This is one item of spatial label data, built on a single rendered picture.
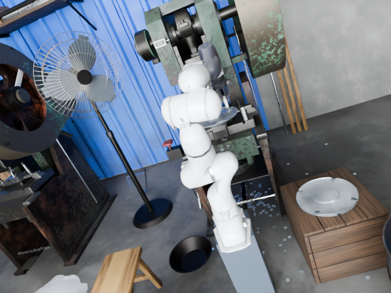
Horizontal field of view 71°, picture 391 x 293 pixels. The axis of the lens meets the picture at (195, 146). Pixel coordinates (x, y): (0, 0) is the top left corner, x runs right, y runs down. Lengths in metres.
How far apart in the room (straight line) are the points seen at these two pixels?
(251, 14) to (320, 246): 1.11
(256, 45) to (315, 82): 1.80
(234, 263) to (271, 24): 1.12
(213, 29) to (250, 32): 0.32
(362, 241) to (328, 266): 0.20
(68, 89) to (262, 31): 1.31
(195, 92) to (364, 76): 2.57
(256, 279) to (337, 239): 0.43
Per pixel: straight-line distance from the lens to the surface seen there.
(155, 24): 1.70
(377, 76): 3.40
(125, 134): 3.36
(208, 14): 1.66
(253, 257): 1.41
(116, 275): 1.69
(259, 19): 1.39
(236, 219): 1.26
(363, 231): 1.51
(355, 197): 1.54
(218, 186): 1.19
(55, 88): 2.07
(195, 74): 0.99
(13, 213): 2.64
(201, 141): 0.95
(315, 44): 3.10
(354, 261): 1.62
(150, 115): 3.15
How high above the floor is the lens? 1.35
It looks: 23 degrees down
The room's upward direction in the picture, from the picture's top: 22 degrees counter-clockwise
